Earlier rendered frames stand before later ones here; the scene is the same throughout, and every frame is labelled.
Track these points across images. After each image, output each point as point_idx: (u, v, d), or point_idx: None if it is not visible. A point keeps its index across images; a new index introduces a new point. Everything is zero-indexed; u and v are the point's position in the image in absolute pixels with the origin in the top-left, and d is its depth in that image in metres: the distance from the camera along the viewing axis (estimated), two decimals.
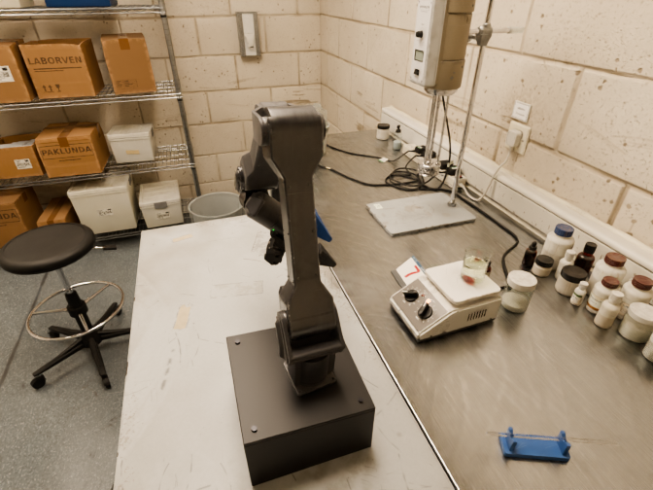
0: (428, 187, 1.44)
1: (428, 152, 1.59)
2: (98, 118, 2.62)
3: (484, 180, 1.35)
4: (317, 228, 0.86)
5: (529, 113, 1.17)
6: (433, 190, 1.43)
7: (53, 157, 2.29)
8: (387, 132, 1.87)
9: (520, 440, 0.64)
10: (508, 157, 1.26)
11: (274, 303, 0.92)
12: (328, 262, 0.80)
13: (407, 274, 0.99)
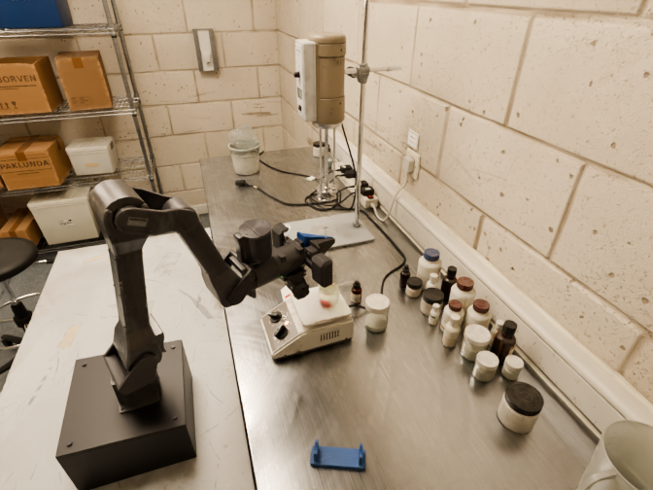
0: (342, 206, 1.53)
1: (349, 171, 1.67)
2: (60, 131, 2.71)
3: (390, 201, 1.44)
4: None
5: (418, 142, 1.26)
6: (346, 209, 1.52)
7: (12, 170, 2.38)
8: (322, 150, 1.96)
9: (326, 452, 0.72)
10: (406, 181, 1.35)
11: (157, 323, 1.01)
12: (328, 243, 0.83)
13: (287, 296, 1.08)
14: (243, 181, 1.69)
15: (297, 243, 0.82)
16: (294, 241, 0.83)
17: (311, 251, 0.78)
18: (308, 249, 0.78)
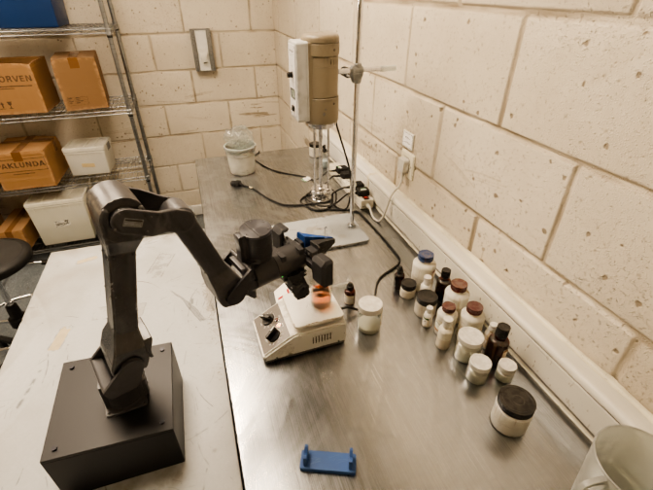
0: (337, 207, 1.52)
1: (345, 172, 1.67)
2: (56, 131, 2.70)
3: (385, 202, 1.43)
4: None
5: (413, 142, 1.25)
6: (342, 210, 1.51)
7: (8, 170, 2.37)
8: (318, 150, 1.95)
9: (317, 456, 0.71)
10: (401, 182, 1.34)
11: (149, 325, 1.00)
12: (328, 243, 0.83)
13: (280, 297, 1.07)
14: (238, 182, 1.68)
15: (297, 243, 0.82)
16: (294, 241, 0.83)
17: (311, 251, 0.78)
18: (308, 249, 0.78)
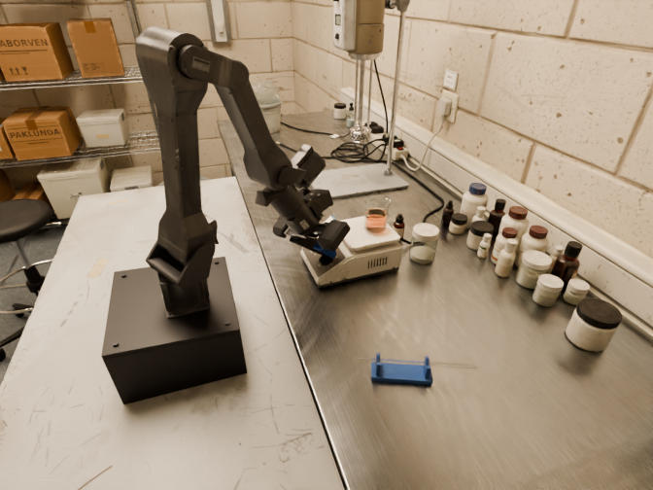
0: (370, 158, 1.47)
1: (375, 126, 1.62)
2: (70, 103, 2.65)
3: (422, 151, 1.38)
4: None
5: (456, 81, 1.20)
6: (375, 161, 1.46)
7: (21, 139, 2.32)
8: (343, 111, 1.90)
9: (389, 367, 0.67)
10: (441, 125, 1.29)
11: None
12: (313, 247, 0.86)
13: None
14: None
15: None
16: None
17: (289, 234, 0.83)
18: (289, 234, 0.83)
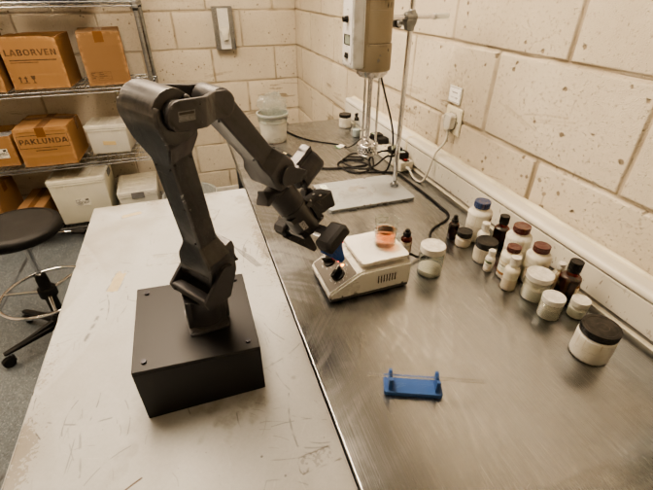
0: (376, 169, 1.50)
1: (380, 137, 1.65)
2: (77, 110, 2.69)
3: (427, 162, 1.42)
4: None
5: (461, 96, 1.24)
6: (381, 172, 1.49)
7: (30, 147, 2.35)
8: (348, 121, 1.94)
9: (400, 381, 0.70)
10: (446, 139, 1.32)
11: None
12: (306, 243, 0.88)
13: None
14: (272, 148, 1.66)
15: None
16: None
17: None
18: (282, 230, 0.85)
